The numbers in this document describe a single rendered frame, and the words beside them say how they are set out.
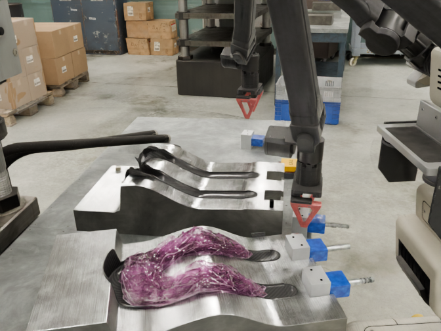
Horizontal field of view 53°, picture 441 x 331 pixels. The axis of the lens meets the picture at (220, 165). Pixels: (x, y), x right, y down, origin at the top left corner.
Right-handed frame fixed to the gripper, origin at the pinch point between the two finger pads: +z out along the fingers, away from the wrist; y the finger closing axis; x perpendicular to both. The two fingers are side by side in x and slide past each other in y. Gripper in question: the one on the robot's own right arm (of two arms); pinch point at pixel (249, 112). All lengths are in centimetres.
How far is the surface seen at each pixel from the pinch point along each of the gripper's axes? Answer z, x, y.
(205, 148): 12.8, -14.9, 4.7
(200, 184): 3.8, -1.5, 47.9
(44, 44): 37, -302, -288
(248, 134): 7.3, 0.1, 2.3
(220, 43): 37, -109, -332
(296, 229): 10, 24, 52
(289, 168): 9.4, 17.2, 20.8
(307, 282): 5, 29, 77
